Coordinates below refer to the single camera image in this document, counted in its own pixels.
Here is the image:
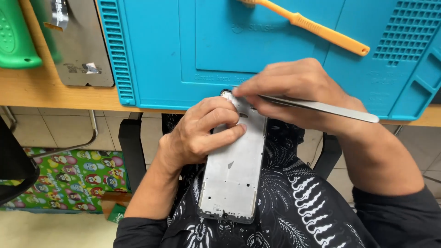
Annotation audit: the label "black chair with armrests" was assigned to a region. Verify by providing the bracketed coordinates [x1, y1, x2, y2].
[118, 112, 342, 194]

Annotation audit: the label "green plastic tool handle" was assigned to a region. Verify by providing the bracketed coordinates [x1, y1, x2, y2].
[0, 0, 43, 70]

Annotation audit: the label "person's left hand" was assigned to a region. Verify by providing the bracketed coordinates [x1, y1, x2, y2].
[161, 96, 247, 172]

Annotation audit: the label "person's right hand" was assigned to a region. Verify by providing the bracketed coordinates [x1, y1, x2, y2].
[232, 58, 366, 134]

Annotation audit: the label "brown cardboard piece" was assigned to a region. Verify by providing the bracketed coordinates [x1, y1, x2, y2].
[101, 192, 133, 221]

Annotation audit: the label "black patterned shirt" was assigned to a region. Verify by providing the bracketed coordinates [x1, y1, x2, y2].
[113, 114, 441, 248]

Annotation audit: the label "blue silicone repair mat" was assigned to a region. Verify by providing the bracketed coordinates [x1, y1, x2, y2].
[96, 0, 441, 121]

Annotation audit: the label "steel tweezers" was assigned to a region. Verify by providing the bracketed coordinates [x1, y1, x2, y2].
[257, 95, 380, 123]

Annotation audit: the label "black chair with metal legs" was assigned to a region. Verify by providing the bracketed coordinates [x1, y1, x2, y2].
[0, 106, 99, 207]

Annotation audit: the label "orange handled brush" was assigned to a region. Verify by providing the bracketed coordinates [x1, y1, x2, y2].
[237, 0, 371, 57]

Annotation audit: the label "silver phone frame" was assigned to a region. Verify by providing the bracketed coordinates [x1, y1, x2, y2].
[197, 89, 269, 225]

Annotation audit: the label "colourful cartoon wrapped box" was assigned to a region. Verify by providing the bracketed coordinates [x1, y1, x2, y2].
[0, 147, 130, 211]

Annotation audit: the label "green printed packet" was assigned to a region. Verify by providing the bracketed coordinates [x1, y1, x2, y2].
[107, 203, 127, 224]

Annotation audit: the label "grey metal phone plate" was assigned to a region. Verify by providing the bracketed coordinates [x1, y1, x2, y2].
[44, 0, 115, 87]

